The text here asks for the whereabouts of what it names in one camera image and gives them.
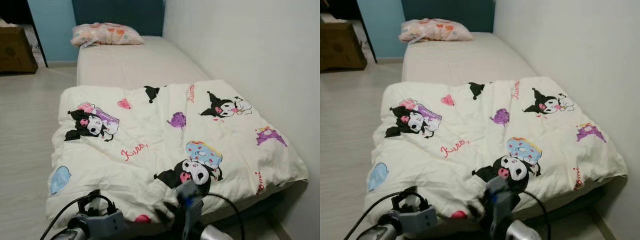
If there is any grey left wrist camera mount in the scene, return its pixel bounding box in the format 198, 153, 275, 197
86, 209, 127, 237
399, 204, 439, 236

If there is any black door frame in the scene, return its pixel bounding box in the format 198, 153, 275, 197
22, 0, 50, 69
352, 0, 380, 65

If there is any teal upholstered headboard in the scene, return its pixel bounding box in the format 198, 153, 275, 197
401, 0, 496, 34
71, 0, 166, 37

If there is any pink patterned pillow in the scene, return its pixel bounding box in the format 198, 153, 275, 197
398, 18, 474, 44
70, 22, 145, 48

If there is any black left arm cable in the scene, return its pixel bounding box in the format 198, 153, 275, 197
39, 189, 119, 240
342, 186, 432, 240

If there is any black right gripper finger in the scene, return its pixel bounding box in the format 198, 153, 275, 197
155, 202, 177, 225
467, 199, 490, 222

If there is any brown cardboard box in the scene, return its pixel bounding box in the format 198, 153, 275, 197
320, 21, 369, 72
0, 26, 39, 75

